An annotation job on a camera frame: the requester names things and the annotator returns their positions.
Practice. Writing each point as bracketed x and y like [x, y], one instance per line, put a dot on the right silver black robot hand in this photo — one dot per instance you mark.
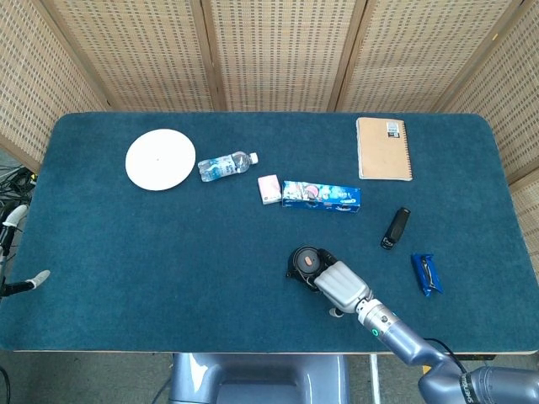
[341, 286]

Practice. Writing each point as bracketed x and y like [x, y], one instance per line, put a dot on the left black white-tipped robot hand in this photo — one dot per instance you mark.
[14, 287]

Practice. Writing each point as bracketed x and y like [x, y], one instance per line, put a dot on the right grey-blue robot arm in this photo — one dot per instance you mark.
[404, 341]

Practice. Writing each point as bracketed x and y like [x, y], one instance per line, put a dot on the black stapler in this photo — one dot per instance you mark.
[396, 228]

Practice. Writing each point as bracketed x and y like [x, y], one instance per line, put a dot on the blue snack packet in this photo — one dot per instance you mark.
[427, 274]

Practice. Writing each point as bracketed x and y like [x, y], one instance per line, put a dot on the blue cookie box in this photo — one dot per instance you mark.
[320, 195]

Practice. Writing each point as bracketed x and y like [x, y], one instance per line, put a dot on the white table leg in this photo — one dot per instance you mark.
[375, 379]

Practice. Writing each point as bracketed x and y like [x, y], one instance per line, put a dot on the small white box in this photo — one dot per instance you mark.
[269, 190]

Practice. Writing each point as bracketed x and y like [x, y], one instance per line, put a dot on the grey-blue robot torso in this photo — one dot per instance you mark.
[261, 379]

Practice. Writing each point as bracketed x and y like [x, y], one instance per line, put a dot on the brown spiral notebook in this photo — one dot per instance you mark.
[383, 149]

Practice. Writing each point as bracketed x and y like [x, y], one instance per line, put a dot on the clear plastic water bottle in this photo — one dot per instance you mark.
[221, 165]

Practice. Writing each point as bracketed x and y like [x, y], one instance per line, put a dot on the white round plate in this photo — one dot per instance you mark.
[160, 160]

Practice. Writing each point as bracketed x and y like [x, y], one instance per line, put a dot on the bamboo folding screen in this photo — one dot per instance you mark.
[278, 50]

